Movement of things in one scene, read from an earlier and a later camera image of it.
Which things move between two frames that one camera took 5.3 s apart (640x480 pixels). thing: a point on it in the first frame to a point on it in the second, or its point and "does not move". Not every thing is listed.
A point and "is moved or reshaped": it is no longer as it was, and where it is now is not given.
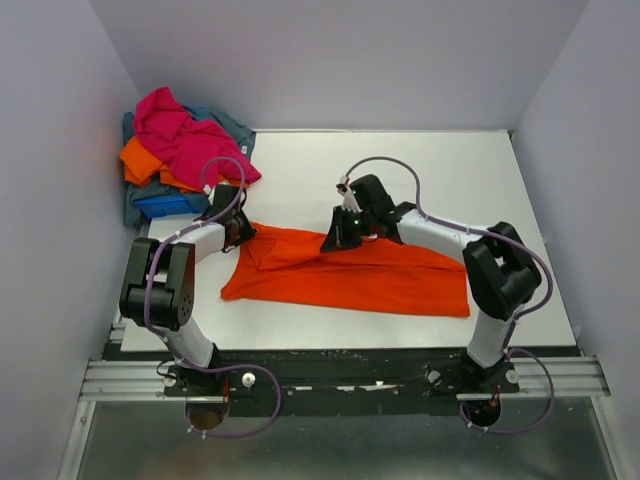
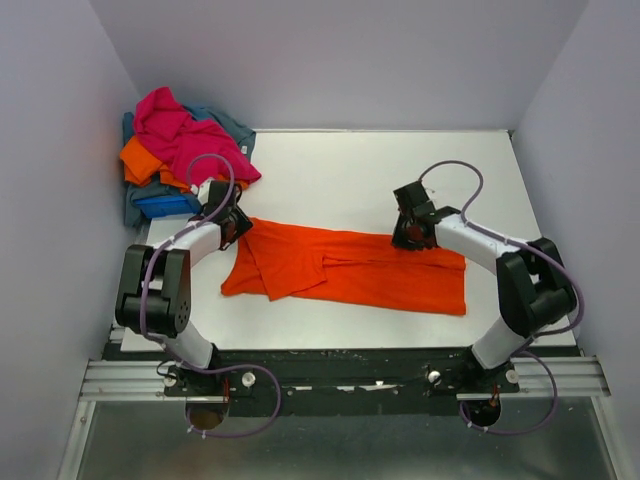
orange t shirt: (285, 265) is moved or reshaped
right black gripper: (336, 237) to (400, 241)
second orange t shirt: (140, 167) does not move
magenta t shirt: (196, 150) does not move
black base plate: (339, 382) does not move
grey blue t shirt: (199, 202) does not move
